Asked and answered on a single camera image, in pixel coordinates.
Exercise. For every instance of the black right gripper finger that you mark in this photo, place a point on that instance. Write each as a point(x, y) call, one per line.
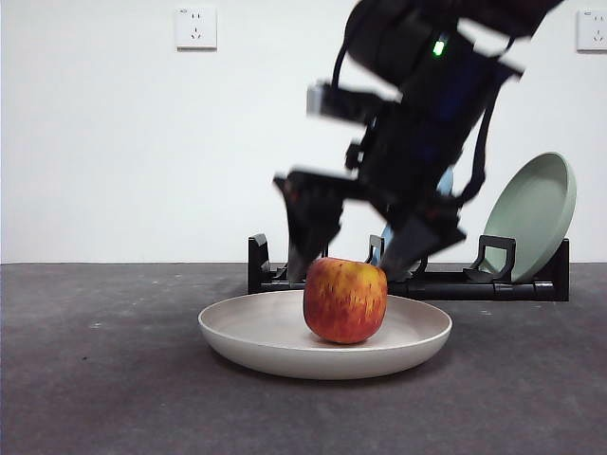
point(417, 242)
point(310, 218)

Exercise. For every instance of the red yellow apple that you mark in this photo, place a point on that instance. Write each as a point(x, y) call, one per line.
point(346, 303)

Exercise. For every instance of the pale yellow cream plate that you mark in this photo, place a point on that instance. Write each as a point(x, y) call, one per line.
point(256, 341)

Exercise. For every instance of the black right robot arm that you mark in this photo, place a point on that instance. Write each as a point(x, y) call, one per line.
point(417, 132)

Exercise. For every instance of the blue plate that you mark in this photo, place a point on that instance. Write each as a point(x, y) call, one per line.
point(446, 182)

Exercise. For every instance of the black plate rack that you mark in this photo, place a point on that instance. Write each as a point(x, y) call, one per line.
point(474, 290)

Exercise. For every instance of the green plate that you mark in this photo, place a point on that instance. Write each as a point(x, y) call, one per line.
point(536, 208)

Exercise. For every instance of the white wall socket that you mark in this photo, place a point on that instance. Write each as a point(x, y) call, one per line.
point(593, 30)
point(196, 28)

